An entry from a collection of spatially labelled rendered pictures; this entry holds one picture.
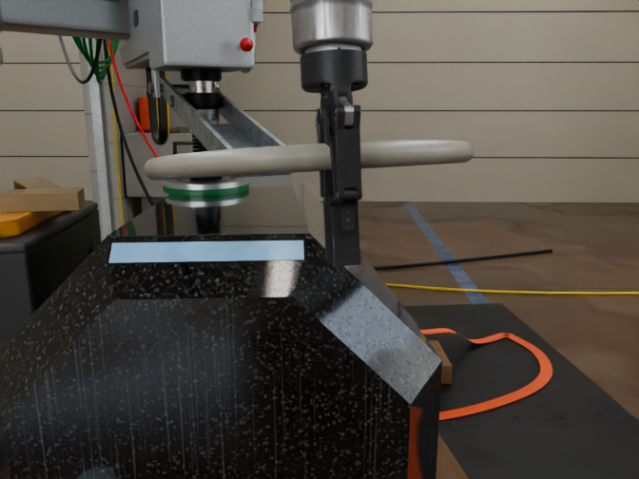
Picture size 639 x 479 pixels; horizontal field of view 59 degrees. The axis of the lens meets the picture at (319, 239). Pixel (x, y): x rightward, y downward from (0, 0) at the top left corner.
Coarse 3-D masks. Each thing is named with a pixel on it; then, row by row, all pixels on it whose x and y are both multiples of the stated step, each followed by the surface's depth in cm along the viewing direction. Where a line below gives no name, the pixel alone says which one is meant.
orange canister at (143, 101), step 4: (140, 100) 430; (144, 100) 429; (140, 104) 430; (144, 104) 430; (140, 108) 431; (144, 108) 431; (168, 108) 457; (140, 112) 432; (144, 112) 432; (168, 112) 457; (140, 116) 433; (144, 116) 432; (148, 116) 432; (140, 120) 434; (144, 120) 433; (148, 120) 433; (140, 124) 434; (144, 124) 434; (148, 124) 434; (144, 128) 435; (148, 128) 435; (148, 132) 430; (172, 132) 458; (176, 132) 469
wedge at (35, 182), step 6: (18, 180) 182; (24, 180) 183; (30, 180) 184; (36, 180) 185; (42, 180) 186; (48, 180) 187; (18, 186) 180; (24, 186) 177; (30, 186) 178; (36, 186) 179; (42, 186) 180; (48, 186) 181; (54, 186) 181; (60, 186) 182
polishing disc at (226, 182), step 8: (224, 176) 153; (168, 184) 140; (176, 184) 138; (184, 184) 137; (192, 184) 137; (200, 184) 137; (208, 184) 137; (216, 184) 138; (224, 184) 139; (232, 184) 140; (240, 184) 143
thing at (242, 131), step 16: (160, 80) 158; (176, 96) 141; (224, 96) 144; (176, 112) 143; (192, 112) 127; (224, 112) 143; (240, 112) 132; (192, 128) 129; (208, 128) 116; (224, 128) 133; (240, 128) 133; (256, 128) 123; (208, 144) 117; (224, 144) 107; (240, 144) 123; (256, 144) 124; (272, 144) 115; (240, 176) 106; (256, 176) 107
